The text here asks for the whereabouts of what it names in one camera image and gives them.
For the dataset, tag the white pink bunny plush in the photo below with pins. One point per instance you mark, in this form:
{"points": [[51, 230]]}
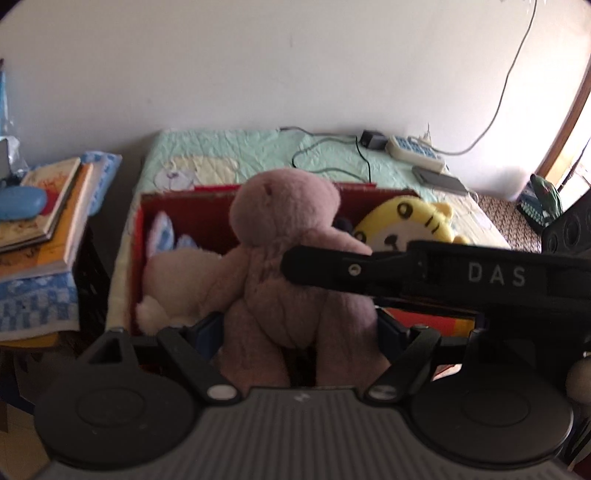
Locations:
{"points": [[172, 278]]}

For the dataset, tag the green avocado plush toy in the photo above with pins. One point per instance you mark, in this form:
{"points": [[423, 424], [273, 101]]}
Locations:
{"points": [[343, 224]]}

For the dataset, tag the yellow tiger plush toy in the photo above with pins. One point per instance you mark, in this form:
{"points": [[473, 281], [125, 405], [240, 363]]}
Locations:
{"points": [[394, 224]]}

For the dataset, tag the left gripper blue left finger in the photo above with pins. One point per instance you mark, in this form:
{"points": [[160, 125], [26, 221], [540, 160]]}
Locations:
{"points": [[190, 353]]}

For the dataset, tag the black power adapter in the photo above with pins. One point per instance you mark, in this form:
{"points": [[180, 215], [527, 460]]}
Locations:
{"points": [[373, 140]]}

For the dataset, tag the stack of books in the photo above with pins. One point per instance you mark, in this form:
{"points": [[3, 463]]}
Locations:
{"points": [[47, 244]]}

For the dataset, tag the blue glasses case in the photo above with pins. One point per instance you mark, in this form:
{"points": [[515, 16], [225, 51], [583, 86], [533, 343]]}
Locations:
{"points": [[21, 202]]}

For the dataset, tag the dark patterned blanket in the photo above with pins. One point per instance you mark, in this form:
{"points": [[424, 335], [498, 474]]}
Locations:
{"points": [[510, 223]]}

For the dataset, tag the pastel cartoon bed sheet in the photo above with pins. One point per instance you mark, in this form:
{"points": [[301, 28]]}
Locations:
{"points": [[179, 160]]}

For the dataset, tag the black smartphone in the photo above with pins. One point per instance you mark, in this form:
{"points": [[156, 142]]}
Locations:
{"points": [[440, 181]]}

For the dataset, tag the folded green dark clothes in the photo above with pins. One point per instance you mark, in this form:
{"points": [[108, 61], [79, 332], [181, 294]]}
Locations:
{"points": [[539, 203]]}

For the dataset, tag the red cardboard box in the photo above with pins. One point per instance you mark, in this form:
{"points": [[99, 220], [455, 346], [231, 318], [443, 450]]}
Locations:
{"points": [[269, 219]]}

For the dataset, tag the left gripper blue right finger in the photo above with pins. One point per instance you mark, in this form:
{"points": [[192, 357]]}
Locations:
{"points": [[410, 352]]}

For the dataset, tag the white usb charger plug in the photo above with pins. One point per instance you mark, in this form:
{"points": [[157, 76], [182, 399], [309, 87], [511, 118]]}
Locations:
{"points": [[426, 138]]}

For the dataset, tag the white blue power strip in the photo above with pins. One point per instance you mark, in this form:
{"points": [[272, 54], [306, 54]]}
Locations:
{"points": [[409, 151]]}

